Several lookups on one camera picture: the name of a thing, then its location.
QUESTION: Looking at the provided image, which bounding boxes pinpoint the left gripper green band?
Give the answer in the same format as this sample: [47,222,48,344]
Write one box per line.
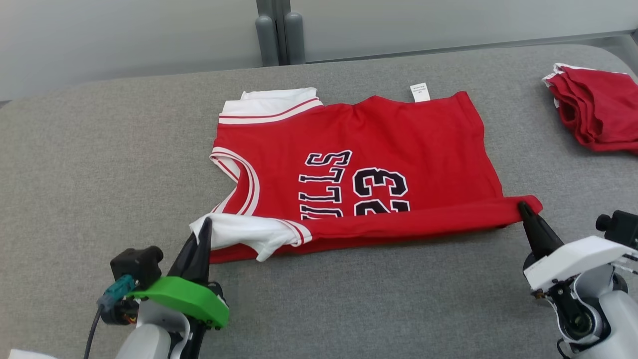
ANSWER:
[102,218,230,359]

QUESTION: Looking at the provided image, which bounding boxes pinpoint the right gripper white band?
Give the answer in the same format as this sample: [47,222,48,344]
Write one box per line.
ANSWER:
[517,201,634,345]

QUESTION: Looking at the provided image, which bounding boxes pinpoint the red shorts with white trim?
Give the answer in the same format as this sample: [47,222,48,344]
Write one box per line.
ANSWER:
[542,63,638,155]

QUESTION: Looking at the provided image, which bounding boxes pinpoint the red jersey with white sleeves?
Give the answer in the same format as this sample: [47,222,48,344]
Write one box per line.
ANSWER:
[189,82,544,265]

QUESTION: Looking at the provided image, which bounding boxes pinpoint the teal left camera cable plug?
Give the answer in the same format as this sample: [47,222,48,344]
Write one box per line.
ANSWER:
[97,274,138,312]

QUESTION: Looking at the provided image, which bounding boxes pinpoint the grey slanted partition post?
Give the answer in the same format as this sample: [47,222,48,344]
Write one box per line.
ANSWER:
[617,32,638,75]

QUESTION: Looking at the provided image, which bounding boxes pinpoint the grey double partition post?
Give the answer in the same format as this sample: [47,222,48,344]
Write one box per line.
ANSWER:
[255,0,306,66]

